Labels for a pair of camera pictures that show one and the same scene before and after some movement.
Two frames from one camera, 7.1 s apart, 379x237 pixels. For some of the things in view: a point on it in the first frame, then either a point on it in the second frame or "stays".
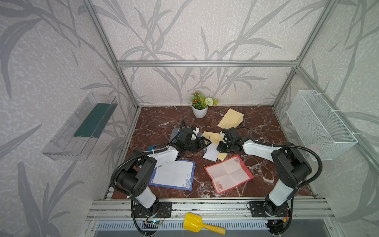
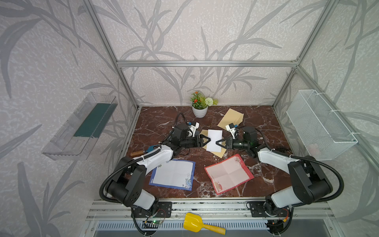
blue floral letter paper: (179, 174) stays
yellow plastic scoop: (193, 222) stays
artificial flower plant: (199, 101) stays
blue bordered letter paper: (211, 152) -> (214, 136)
